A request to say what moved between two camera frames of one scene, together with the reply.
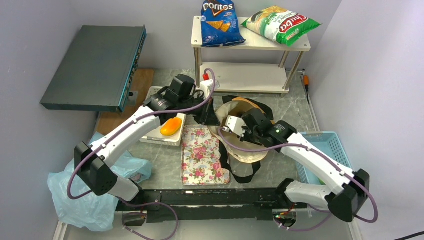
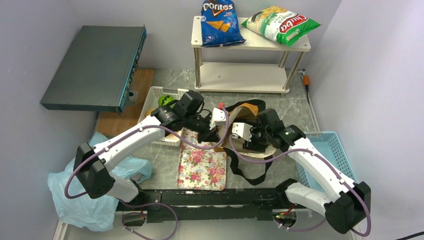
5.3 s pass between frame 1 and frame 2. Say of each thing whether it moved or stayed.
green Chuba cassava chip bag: stayed
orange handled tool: stayed
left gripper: moved
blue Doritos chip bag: stayed
